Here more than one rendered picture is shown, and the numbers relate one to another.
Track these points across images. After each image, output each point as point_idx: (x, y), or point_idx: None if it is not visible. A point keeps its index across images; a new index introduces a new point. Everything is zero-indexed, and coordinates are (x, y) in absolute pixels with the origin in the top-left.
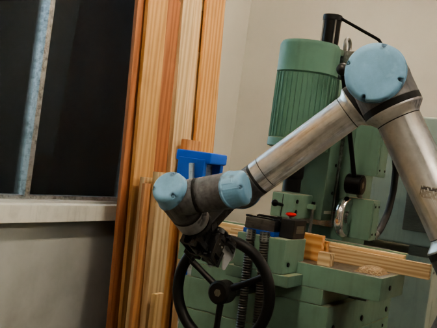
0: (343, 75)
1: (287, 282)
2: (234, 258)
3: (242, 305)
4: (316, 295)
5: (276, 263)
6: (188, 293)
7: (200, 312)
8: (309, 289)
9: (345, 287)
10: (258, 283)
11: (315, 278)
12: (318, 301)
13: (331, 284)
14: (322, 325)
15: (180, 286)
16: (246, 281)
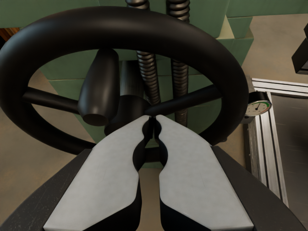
0: None
1: (231, 47)
2: (86, 3)
3: (156, 101)
4: (239, 27)
5: (208, 19)
6: (47, 67)
7: (77, 80)
8: (228, 20)
9: (296, 3)
10: (179, 70)
11: (244, 0)
12: (241, 34)
13: (271, 3)
14: (241, 58)
15: (43, 131)
16: (183, 105)
